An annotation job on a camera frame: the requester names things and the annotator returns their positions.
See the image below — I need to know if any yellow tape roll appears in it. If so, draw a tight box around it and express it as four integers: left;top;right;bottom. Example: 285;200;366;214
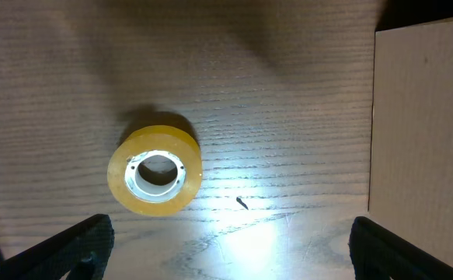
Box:
107;125;203;216

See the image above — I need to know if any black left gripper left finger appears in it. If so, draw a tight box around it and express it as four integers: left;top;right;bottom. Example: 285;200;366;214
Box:
0;214;114;280

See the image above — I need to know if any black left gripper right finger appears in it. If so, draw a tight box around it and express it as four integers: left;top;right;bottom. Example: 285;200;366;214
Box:
349;216;453;280

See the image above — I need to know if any cardboard box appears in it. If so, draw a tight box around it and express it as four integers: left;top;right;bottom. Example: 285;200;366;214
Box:
368;18;453;267

